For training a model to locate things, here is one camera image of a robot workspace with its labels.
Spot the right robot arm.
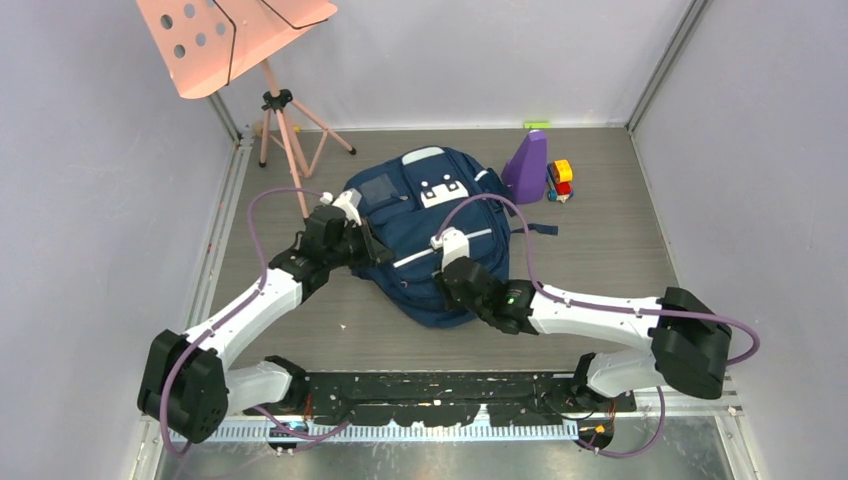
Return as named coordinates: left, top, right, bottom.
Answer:
left=435, top=257, right=732, bottom=411

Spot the toy block car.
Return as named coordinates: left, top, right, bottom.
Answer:
left=546, top=159, right=574, bottom=203

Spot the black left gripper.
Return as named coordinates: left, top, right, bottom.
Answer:
left=324, top=216, right=392, bottom=271

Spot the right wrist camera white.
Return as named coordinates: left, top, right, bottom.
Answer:
left=430, top=227, right=470, bottom=271

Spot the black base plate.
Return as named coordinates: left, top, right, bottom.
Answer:
left=263, top=371, right=636, bottom=427

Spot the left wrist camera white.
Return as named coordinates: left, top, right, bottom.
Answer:
left=320, top=188, right=363, bottom=226

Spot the purple cable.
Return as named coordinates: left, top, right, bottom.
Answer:
left=433, top=192, right=762, bottom=460
left=158, top=187, right=356, bottom=458

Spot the purple metronome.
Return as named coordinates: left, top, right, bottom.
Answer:
left=501, top=129, right=548, bottom=205

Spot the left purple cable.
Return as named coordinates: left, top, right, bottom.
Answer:
left=158, top=187, right=356, bottom=458

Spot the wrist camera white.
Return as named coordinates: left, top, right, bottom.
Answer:
left=320, top=188, right=363, bottom=226
left=430, top=227, right=470, bottom=271

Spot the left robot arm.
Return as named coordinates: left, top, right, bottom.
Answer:
left=137, top=206, right=394, bottom=443

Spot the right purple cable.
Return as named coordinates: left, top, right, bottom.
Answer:
left=433, top=192, right=762, bottom=460

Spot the pink music stand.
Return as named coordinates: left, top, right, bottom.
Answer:
left=136, top=0, right=357, bottom=186

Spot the navy blue backpack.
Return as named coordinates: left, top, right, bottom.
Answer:
left=342, top=145, right=559, bottom=329

